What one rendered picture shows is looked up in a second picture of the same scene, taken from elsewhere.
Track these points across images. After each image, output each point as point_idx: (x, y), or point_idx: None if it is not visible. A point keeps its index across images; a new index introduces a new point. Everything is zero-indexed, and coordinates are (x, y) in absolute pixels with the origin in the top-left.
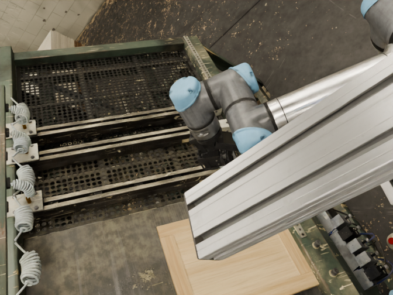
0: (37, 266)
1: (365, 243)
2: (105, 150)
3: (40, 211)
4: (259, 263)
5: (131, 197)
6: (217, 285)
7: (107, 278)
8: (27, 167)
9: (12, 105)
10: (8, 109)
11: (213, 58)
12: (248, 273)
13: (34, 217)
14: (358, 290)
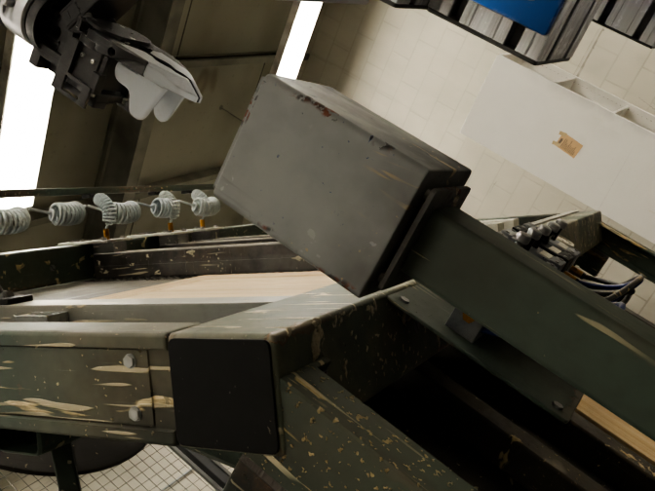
0: (8, 211)
1: (558, 260)
2: (259, 242)
3: (109, 253)
4: (276, 291)
5: (222, 266)
6: (168, 296)
7: (74, 295)
8: (133, 202)
9: (223, 228)
10: (188, 190)
11: (654, 268)
12: (235, 294)
13: (101, 266)
14: (404, 296)
